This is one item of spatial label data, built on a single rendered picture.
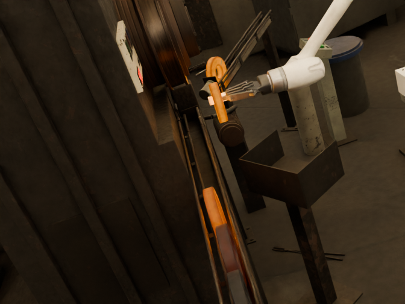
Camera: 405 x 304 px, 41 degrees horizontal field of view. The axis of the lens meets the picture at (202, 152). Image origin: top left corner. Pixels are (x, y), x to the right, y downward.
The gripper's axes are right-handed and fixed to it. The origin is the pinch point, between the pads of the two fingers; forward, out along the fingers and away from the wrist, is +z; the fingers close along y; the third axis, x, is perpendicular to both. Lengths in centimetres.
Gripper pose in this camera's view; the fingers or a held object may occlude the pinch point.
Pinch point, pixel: (217, 98)
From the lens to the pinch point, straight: 204.7
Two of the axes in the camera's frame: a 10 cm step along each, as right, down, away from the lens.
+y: -1.2, -4.3, 8.9
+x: -2.6, -8.5, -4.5
